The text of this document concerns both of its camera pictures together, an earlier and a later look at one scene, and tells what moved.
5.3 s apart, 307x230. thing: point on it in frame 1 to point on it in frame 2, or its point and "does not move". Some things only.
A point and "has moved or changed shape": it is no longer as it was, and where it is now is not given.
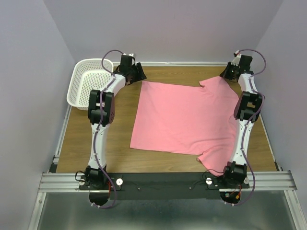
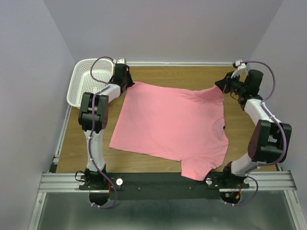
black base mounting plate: (165, 186) does not move
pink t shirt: (187, 120) has moved or changed shape
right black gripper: (227, 73) to (226, 84)
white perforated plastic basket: (88, 75) does not move
